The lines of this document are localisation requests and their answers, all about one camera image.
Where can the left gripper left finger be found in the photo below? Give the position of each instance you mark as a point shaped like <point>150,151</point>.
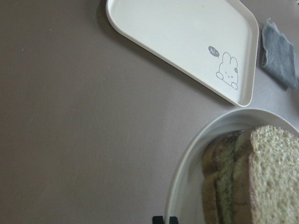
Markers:
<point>157,220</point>

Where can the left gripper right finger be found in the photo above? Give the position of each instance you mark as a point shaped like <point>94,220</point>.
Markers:
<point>173,220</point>

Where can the white round plate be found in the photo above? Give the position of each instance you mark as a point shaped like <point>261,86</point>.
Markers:
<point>185,195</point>

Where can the bread slice top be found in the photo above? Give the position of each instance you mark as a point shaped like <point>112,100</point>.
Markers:
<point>266,177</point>

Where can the cream rabbit tray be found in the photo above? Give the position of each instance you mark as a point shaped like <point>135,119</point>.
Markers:
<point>212,41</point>

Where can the grey folded cloth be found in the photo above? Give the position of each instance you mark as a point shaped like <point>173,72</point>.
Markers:
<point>278,55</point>

